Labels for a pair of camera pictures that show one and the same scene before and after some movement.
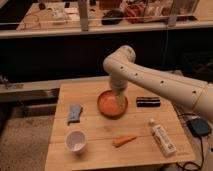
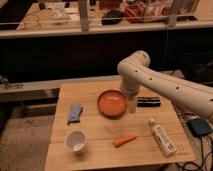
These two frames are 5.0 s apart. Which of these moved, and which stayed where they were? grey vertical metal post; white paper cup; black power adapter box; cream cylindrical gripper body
Moved: cream cylindrical gripper body
Stayed: white paper cup; grey vertical metal post; black power adapter box
